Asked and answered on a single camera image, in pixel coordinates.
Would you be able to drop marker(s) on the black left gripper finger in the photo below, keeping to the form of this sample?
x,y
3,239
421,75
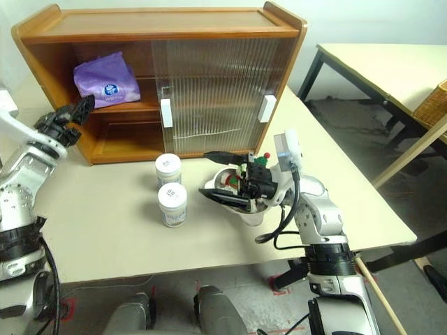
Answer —
x,y
84,108
74,136

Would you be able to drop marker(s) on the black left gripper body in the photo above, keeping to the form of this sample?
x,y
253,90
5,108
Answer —
x,y
56,122

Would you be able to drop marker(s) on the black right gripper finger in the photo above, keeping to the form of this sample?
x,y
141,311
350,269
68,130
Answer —
x,y
227,157
227,199

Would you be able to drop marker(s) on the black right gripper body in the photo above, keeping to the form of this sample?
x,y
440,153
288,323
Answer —
x,y
258,181

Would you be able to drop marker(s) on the white bottle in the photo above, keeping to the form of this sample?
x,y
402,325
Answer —
x,y
172,206
168,171

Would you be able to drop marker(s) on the ribbed glass sliding door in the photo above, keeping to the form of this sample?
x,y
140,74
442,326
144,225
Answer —
x,y
267,108
166,113

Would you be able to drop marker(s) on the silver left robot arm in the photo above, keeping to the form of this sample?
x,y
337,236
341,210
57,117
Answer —
x,y
21,195

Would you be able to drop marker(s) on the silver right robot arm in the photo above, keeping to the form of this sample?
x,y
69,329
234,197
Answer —
x,y
328,216

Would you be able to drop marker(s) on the wooden cabinet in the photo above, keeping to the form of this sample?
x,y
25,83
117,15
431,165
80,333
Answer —
x,y
157,21

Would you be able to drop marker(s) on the purple tissue pack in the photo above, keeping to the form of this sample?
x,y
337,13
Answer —
x,y
104,82

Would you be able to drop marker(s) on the grey rounded shape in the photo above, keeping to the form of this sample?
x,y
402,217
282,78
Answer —
x,y
129,314
220,310

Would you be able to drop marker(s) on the light wooden beam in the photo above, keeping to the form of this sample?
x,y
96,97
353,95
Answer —
x,y
408,155

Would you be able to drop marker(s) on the black table leg bar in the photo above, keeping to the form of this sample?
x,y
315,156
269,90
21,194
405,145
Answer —
x,y
408,249

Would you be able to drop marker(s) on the cream table with black legs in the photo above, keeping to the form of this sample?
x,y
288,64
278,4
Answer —
x,y
377,66

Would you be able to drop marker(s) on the thin wooden stick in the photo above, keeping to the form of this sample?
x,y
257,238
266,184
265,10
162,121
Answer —
x,y
379,296

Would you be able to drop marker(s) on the red floor tape mark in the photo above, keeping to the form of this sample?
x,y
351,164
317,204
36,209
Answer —
x,y
70,310

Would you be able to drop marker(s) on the wicker basket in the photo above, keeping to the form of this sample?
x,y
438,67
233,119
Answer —
x,y
433,104

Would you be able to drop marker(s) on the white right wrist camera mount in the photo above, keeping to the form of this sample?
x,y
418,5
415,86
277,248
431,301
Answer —
x,y
288,146

